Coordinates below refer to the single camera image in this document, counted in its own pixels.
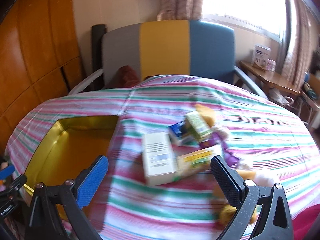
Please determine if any gold metal tin box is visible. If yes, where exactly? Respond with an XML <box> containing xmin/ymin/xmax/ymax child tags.
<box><xmin>24</xmin><ymin>115</ymin><xmax>121</xmax><ymax>196</ymax></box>

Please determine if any yellow green snack packet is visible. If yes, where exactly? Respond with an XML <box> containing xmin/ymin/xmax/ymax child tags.
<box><xmin>174</xmin><ymin>144</ymin><xmax>222</xmax><ymax>181</ymax></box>

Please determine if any striped bed sheet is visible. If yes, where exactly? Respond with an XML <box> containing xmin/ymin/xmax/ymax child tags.
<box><xmin>5</xmin><ymin>74</ymin><xmax>320</xmax><ymax>240</ymax></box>

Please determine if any green small carton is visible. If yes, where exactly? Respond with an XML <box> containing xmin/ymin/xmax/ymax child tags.
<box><xmin>184</xmin><ymin>111</ymin><xmax>213</xmax><ymax>142</ymax></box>

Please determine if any blue tissue packet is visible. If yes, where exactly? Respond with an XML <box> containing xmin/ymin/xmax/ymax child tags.
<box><xmin>168</xmin><ymin>121</ymin><xmax>193</xmax><ymax>146</ymax></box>

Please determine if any white cardboard box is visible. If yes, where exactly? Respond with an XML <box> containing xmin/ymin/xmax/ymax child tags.
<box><xmin>142</xmin><ymin>132</ymin><xmax>177</xmax><ymax>186</ymax></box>

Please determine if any yellow sponge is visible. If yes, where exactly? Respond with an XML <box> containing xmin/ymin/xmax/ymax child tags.
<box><xmin>195</xmin><ymin>103</ymin><xmax>216</xmax><ymax>127</ymax></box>

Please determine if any red blanket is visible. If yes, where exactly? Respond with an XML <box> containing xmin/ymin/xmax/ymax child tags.
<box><xmin>293</xmin><ymin>204</ymin><xmax>319</xmax><ymax>239</ymax></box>

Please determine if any wooden side desk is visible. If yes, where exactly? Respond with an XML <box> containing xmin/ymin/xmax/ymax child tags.
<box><xmin>239</xmin><ymin>61</ymin><xmax>300</xmax><ymax>95</ymax></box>

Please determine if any dark red pillow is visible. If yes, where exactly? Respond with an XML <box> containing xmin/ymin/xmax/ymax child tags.
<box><xmin>110</xmin><ymin>65</ymin><xmax>140</xmax><ymax>88</ymax></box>

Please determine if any white box on desk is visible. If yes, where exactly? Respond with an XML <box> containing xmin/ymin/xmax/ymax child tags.
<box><xmin>252</xmin><ymin>44</ymin><xmax>271</xmax><ymax>70</ymax></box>

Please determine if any orange wooden wardrobe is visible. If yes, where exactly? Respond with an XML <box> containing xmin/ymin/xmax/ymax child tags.
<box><xmin>1</xmin><ymin>0</ymin><xmax>85</xmax><ymax>150</ymax></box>

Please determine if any grey yellow blue headboard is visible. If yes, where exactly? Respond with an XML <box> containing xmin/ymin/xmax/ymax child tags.
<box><xmin>102</xmin><ymin>20</ymin><xmax>235</xmax><ymax>86</ymax></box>

